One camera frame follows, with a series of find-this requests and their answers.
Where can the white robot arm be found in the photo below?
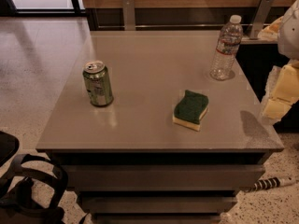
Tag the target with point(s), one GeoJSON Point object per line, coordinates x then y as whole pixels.
{"type": "Point", "coordinates": [288, 38]}

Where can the metal wall bracket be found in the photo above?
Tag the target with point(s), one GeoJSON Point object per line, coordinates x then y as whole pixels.
{"type": "Point", "coordinates": [128, 12]}
{"type": "Point", "coordinates": [259, 18]}

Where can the grey drawer cabinet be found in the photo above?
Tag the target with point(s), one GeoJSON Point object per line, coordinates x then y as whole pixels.
{"type": "Point", "coordinates": [128, 161]}

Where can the left metal wall bracket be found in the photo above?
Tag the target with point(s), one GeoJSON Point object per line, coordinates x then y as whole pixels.
{"type": "Point", "coordinates": [128, 12]}

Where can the green and yellow sponge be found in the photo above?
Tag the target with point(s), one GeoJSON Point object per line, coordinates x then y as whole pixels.
{"type": "Point", "coordinates": [190, 110]}

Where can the black bag with straps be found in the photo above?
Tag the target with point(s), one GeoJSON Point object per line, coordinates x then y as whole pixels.
{"type": "Point", "coordinates": [16, 203]}

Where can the black chair seat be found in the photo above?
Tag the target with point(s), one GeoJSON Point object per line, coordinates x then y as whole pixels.
{"type": "Point", "coordinates": [9, 145]}

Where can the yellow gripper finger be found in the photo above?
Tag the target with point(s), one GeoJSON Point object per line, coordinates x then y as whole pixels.
{"type": "Point", "coordinates": [281, 91]}

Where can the green soda can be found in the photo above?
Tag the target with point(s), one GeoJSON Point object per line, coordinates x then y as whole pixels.
{"type": "Point", "coordinates": [97, 83]}

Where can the right metal wall bracket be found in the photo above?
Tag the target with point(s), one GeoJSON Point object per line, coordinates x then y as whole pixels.
{"type": "Point", "coordinates": [259, 18]}

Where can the black and white striped tube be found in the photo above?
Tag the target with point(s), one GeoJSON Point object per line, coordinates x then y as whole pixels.
{"type": "Point", "coordinates": [273, 182]}

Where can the clear plastic water bottle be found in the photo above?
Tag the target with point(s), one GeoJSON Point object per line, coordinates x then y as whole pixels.
{"type": "Point", "coordinates": [227, 47]}

